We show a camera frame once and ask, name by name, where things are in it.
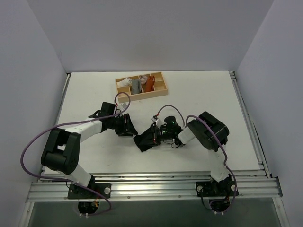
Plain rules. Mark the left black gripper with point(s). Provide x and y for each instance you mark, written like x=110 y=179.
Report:
x=125 y=124

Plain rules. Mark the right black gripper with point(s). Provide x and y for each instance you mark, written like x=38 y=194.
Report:
x=154 y=135

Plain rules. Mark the black underwear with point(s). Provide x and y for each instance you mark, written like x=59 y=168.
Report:
x=145 y=141

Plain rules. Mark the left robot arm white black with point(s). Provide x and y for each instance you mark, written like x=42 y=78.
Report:
x=62 y=149

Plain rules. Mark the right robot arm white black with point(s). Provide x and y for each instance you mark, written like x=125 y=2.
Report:
x=208 y=130

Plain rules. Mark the wooden compartment tray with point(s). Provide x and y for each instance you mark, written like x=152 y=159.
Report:
x=160 y=88

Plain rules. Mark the grey rolled cloth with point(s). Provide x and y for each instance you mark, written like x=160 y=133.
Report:
x=136 y=86

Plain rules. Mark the white rolled cloth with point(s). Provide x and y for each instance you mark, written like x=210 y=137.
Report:
x=125 y=82

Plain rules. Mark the orange rolled cloth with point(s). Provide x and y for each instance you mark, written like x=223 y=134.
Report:
x=149 y=85

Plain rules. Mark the pale patterned rolled cloth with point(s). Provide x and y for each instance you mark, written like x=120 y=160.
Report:
x=143 y=78

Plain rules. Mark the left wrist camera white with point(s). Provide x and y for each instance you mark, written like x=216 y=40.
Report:
x=121 y=107

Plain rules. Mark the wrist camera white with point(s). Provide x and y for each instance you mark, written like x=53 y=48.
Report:
x=156 y=120
x=121 y=107

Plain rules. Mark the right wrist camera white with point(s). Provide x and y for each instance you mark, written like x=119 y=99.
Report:
x=156 y=120

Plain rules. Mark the aluminium frame rail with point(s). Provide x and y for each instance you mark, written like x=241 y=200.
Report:
x=160 y=186

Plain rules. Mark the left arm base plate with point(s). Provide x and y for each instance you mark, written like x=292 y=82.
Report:
x=79 y=193

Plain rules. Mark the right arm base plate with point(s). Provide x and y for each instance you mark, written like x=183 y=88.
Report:
x=214 y=189

